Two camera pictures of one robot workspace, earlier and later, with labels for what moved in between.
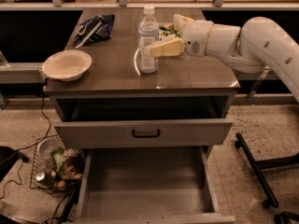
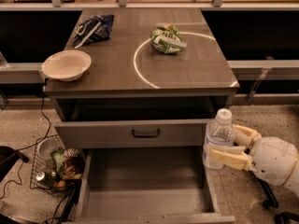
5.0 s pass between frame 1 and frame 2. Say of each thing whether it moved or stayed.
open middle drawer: stayed
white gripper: moved
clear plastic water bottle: moved
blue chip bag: stayed
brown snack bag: stayed
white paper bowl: stayed
